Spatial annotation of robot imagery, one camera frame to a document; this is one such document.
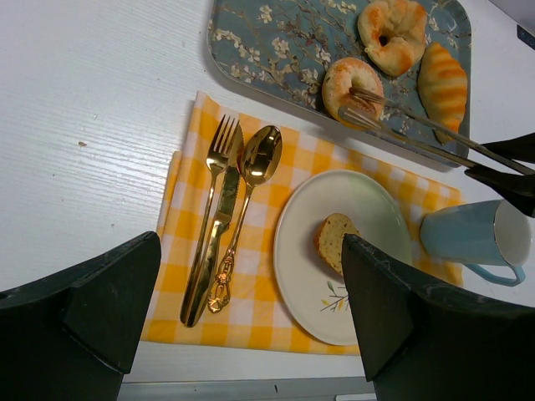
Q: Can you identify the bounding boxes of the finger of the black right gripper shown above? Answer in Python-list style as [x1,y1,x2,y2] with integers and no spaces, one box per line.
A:
[465,166,535,217]
[483,133,535,164]

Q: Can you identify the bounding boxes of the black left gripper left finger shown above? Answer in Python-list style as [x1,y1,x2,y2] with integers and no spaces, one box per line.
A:
[1,231,161,400]

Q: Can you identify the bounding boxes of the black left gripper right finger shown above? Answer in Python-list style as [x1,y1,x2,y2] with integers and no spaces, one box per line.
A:
[342,235,534,400]

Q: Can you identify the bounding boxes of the brown bread slice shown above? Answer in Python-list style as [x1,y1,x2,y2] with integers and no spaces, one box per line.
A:
[313,213,361,276]

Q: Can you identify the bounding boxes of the metal serving tongs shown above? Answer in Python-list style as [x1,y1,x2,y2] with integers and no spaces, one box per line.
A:
[337,86,535,176]

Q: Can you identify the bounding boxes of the sugared ring donut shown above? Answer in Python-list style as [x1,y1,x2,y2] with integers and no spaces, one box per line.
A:
[322,58,384,130]

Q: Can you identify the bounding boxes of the twisted knot bread roll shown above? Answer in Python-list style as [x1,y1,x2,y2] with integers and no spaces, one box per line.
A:
[357,1,427,77]

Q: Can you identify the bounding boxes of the light blue mug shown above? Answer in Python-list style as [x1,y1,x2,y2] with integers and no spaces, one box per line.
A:
[420,200,532,287]

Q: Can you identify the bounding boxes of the striped orange croissant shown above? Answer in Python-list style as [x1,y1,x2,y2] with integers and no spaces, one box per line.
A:
[417,42,468,133]

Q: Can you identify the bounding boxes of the blue right corner label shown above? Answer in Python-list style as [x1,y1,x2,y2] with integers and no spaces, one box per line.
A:
[517,25,535,48]

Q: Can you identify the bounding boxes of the white ceramic plate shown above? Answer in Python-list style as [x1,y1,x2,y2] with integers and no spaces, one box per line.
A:
[273,170,413,346]

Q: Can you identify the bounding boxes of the gold knife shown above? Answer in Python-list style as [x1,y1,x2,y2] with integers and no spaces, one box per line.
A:
[183,120,243,327]

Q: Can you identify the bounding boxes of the yellow checkered cloth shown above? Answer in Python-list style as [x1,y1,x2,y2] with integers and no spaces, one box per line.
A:
[141,92,461,354]

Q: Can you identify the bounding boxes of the gold fork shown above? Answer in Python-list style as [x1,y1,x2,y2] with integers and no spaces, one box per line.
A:
[180,114,237,324]

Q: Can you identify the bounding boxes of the gold spoon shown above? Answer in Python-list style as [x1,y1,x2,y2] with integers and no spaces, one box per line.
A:
[207,125,283,313]

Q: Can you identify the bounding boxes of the blue floral serving tray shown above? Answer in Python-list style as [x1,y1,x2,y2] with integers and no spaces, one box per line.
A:
[207,1,471,157]

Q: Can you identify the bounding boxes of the aluminium table edge rail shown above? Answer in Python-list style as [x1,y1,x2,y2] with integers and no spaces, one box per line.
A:
[118,377,377,400]

